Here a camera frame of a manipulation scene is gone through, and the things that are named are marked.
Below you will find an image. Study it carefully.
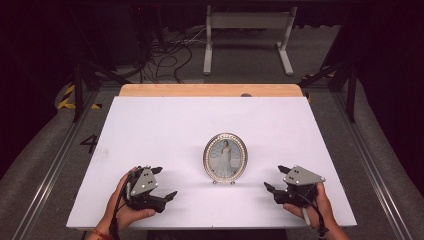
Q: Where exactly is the silver oval photo frame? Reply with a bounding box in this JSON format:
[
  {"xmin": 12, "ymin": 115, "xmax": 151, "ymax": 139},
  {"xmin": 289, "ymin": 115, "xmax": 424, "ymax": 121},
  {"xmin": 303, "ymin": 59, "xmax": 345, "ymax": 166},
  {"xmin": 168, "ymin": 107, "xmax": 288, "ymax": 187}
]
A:
[{"xmin": 202, "ymin": 132, "xmax": 249, "ymax": 185}]

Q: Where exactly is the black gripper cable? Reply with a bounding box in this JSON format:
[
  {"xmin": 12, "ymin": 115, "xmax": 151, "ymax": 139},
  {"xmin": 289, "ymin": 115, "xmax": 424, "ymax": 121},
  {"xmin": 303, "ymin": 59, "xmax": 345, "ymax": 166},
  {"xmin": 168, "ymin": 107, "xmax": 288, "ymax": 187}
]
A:
[
  {"xmin": 111, "ymin": 181, "xmax": 132, "ymax": 240},
  {"xmin": 293, "ymin": 191, "xmax": 329, "ymax": 240}
]

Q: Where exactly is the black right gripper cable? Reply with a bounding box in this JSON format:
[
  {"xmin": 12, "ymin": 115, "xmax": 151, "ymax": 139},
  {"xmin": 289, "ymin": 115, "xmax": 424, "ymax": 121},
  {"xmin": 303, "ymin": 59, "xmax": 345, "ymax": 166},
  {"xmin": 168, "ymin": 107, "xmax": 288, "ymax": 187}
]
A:
[{"xmin": 293, "ymin": 191, "xmax": 329, "ymax": 240}]

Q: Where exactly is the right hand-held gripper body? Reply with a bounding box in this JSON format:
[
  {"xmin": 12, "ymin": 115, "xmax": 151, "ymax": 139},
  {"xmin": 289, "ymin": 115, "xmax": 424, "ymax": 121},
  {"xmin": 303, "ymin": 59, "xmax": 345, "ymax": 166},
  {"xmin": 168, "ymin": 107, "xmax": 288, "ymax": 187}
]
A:
[{"xmin": 273, "ymin": 164, "xmax": 327, "ymax": 208}]

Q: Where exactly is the bundle of floor cables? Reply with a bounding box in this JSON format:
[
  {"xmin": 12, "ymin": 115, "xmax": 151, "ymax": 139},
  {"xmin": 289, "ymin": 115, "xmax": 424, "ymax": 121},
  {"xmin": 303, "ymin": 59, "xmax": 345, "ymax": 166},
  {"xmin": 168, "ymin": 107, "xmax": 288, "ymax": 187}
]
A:
[{"xmin": 138, "ymin": 28, "xmax": 208, "ymax": 84}]

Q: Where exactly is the aluminium floor rail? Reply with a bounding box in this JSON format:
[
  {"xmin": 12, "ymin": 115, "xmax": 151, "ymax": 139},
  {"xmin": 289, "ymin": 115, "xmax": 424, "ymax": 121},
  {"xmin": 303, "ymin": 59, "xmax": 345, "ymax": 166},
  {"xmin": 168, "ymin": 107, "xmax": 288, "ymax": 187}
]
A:
[
  {"xmin": 11, "ymin": 91, "xmax": 101, "ymax": 240},
  {"xmin": 331, "ymin": 91, "xmax": 414, "ymax": 240}
]

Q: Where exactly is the white metal desk frame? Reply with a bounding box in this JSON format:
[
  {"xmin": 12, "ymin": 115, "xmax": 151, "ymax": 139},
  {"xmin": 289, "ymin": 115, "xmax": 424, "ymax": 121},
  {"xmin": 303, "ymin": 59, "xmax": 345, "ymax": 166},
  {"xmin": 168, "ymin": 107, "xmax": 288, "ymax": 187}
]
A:
[{"xmin": 203, "ymin": 4, "xmax": 299, "ymax": 77}]

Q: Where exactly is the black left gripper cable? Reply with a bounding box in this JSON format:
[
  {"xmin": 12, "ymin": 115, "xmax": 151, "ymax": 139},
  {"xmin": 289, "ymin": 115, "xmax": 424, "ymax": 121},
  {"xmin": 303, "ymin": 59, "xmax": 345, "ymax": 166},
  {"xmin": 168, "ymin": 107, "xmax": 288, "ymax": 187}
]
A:
[{"xmin": 111, "ymin": 181, "xmax": 132, "ymax": 240}]

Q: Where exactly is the person's right hand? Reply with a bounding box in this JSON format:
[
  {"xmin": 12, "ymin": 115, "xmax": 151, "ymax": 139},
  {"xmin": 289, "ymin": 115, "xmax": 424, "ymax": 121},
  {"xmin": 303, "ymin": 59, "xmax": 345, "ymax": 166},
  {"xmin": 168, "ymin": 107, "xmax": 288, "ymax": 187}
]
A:
[{"xmin": 283, "ymin": 182, "xmax": 336, "ymax": 231}]

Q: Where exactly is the person's left hand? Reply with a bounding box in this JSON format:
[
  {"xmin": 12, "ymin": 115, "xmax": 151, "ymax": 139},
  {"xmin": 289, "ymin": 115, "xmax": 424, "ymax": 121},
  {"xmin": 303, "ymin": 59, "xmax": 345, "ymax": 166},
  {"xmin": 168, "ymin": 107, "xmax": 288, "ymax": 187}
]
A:
[{"xmin": 99, "ymin": 166, "xmax": 157, "ymax": 234}]

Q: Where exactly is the black metal stand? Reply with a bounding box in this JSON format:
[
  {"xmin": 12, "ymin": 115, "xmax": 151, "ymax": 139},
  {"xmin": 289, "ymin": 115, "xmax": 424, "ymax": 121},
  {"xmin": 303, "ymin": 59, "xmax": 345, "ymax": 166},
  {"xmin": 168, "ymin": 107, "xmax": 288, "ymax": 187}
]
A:
[
  {"xmin": 68, "ymin": 9, "xmax": 133, "ymax": 124},
  {"xmin": 297, "ymin": 58, "xmax": 359, "ymax": 124}
]

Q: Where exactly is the red wrist bracelet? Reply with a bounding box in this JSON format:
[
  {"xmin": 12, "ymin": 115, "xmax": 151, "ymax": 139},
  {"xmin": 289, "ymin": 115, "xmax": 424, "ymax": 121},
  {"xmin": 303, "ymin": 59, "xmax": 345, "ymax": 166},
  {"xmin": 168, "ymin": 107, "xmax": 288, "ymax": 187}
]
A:
[{"xmin": 91, "ymin": 228, "xmax": 114, "ymax": 240}]

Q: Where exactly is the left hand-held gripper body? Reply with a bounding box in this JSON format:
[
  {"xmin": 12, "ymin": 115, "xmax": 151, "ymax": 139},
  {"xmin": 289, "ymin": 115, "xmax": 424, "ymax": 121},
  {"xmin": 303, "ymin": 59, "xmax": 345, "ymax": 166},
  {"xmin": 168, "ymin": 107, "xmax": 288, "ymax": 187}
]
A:
[{"xmin": 123, "ymin": 165, "xmax": 168, "ymax": 214}]

